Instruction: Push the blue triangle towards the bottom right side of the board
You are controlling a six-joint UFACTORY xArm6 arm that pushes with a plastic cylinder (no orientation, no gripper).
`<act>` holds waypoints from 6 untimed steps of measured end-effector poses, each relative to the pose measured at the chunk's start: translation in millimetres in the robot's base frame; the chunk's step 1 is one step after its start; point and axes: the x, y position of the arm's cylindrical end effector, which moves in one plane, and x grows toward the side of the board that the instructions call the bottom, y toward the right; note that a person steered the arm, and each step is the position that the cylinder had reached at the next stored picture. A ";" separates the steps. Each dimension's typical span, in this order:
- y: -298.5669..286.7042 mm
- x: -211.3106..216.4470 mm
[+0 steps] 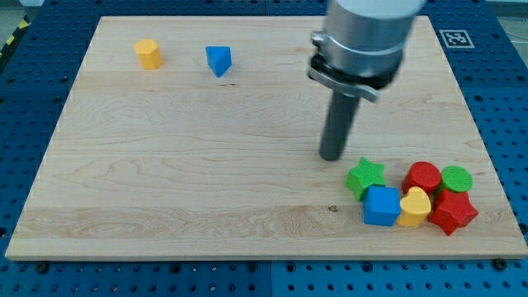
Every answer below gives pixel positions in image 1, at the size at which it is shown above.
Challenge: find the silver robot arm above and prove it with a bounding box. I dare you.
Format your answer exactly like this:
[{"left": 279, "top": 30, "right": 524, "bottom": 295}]
[{"left": 308, "top": 0, "right": 425, "bottom": 102}]

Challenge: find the light wooden board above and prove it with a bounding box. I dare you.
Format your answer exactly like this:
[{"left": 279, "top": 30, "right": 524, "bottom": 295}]
[{"left": 6, "top": 16, "right": 527, "bottom": 261}]

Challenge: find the blue triangle block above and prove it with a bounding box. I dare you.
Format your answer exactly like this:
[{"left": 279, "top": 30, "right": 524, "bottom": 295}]
[{"left": 205, "top": 46, "right": 232, "bottom": 78}]

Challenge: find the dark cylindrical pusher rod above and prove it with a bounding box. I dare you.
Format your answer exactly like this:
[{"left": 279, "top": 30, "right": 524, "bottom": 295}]
[{"left": 318, "top": 92, "right": 360, "bottom": 161}]

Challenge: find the green star block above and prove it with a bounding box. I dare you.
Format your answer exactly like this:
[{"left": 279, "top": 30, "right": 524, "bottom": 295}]
[{"left": 344, "top": 157, "right": 386, "bottom": 201}]

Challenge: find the blue cube block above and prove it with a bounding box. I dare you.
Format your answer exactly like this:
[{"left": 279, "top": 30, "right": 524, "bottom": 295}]
[{"left": 363, "top": 186, "right": 401, "bottom": 227}]

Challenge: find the yellow hexagon block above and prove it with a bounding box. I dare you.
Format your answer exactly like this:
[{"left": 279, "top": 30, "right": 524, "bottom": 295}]
[{"left": 134, "top": 39, "right": 163, "bottom": 70}]

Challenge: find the red cylinder block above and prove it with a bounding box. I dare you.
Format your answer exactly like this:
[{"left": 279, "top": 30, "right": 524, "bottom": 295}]
[{"left": 402, "top": 161, "right": 441, "bottom": 195}]

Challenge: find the yellow heart block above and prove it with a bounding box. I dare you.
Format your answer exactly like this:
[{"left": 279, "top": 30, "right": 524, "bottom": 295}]
[{"left": 396, "top": 186, "right": 431, "bottom": 227}]

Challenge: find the green cylinder block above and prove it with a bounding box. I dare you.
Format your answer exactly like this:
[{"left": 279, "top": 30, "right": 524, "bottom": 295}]
[{"left": 433, "top": 165, "right": 474, "bottom": 196}]

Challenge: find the red star block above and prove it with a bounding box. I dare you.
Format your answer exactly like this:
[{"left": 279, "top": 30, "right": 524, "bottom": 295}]
[{"left": 428, "top": 189, "right": 479, "bottom": 236}]

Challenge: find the white fiducial marker tag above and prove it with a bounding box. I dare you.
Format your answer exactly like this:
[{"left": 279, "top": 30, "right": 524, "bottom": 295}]
[{"left": 440, "top": 29, "right": 474, "bottom": 49}]

